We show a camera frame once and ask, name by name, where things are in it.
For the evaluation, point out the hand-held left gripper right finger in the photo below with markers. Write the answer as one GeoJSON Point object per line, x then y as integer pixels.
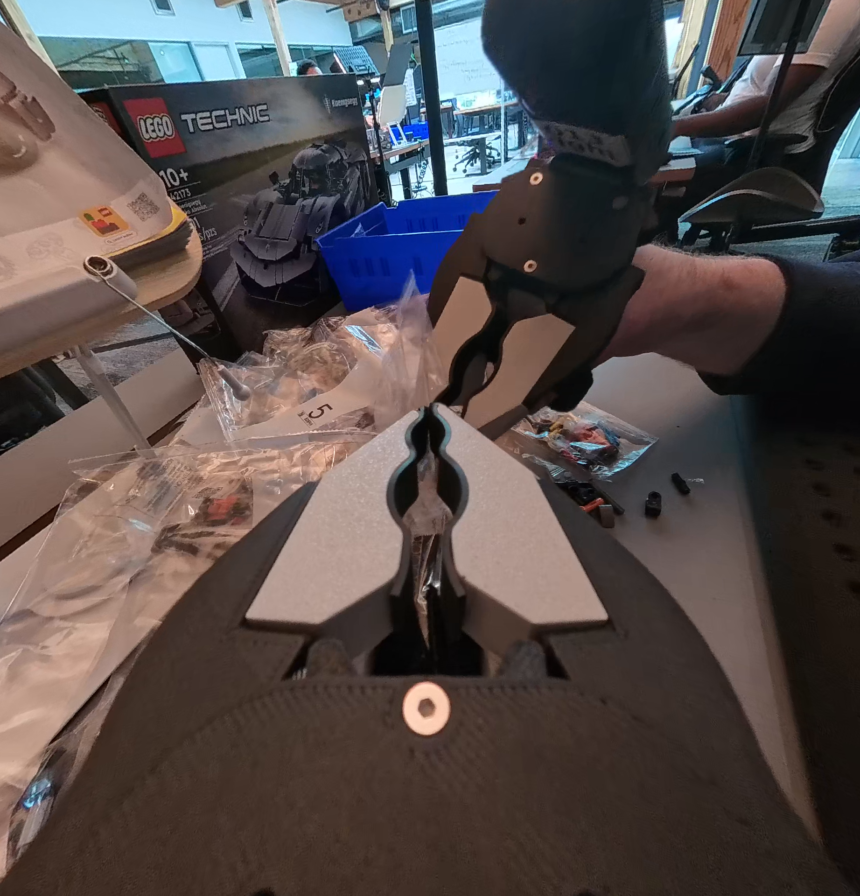
{"type": "Point", "coordinates": [535, 560]}

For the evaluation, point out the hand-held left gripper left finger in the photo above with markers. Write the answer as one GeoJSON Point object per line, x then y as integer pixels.
{"type": "Point", "coordinates": [318, 560]}

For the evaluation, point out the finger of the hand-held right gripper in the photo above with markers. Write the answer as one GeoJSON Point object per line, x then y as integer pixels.
{"type": "Point", "coordinates": [465, 315]}
{"type": "Point", "coordinates": [528, 364]}

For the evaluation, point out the clear bag of pieces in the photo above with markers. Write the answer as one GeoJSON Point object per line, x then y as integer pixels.
{"type": "Point", "coordinates": [416, 336]}

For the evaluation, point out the dark grey long lego axle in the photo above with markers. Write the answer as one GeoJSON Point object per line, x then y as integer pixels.
{"type": "Point", "coordinates": [607, 498]}

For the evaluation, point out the black lego connector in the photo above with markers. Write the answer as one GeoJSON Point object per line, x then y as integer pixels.
{"type": "Point", "coordinates": [680, 483]}
{"type": "Point", "coordinates": [577, 493]}

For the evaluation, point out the clear bag of lego wheels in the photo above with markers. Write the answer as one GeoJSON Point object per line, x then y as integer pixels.
{"type": "Point", "coordinates": [87, 560]}

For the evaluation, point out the person's right forearm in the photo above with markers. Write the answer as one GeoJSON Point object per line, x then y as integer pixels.
{"type": "Point", "coordinates": [822, 329]}

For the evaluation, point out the small black lego pin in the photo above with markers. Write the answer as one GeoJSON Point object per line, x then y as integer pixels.
{"type": "Point", "coordinates": [654, 504]}

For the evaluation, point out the black lego set box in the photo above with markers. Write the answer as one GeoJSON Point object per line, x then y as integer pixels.
{"type": "Point", "coordinates": [262, 175]}

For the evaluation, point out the lego instruction booklet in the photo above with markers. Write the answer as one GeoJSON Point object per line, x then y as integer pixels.
{"type": "Point", "coordinates": [38, 175]}

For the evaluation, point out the person's right hand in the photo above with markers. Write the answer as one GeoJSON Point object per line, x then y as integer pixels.
{"type": "Point", "coordinates": [703, 308]}

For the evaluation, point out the small clear bag coloured pins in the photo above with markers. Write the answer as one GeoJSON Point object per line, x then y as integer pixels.
{"type": "Point", "coordinates": [584, 441]}

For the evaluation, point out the blue plastic bin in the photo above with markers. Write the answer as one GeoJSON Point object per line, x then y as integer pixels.
{"type": "Point", "coordinates": [388, 252]}

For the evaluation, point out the clear bag with white label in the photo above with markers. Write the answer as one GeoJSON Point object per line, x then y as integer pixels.
{"type": "Point", "coordinates": [311, 413]}

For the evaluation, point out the whiteboard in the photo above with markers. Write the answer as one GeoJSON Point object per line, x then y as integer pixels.
{"type": "Point", "coordinates": [465, 63]}

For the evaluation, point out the black office chair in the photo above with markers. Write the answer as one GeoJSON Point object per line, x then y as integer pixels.
{"type": "Point", "coordinates": [766, 203]}

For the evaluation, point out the dark perforated panel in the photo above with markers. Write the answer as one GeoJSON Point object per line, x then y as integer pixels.
{"type": "Point", "coordinates": [822, 595]}

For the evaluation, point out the black panel on stand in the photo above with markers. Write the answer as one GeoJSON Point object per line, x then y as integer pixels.
{"type": "Point", "coordinates": [780, 24]}

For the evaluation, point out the beige book stand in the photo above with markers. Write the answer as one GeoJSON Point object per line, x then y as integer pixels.
{"type": "Point", "coordinates": [87, 308]}

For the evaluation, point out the black vertical post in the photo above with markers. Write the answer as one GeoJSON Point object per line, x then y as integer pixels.
{"type": "Point", "coordinates": [432, 98]}

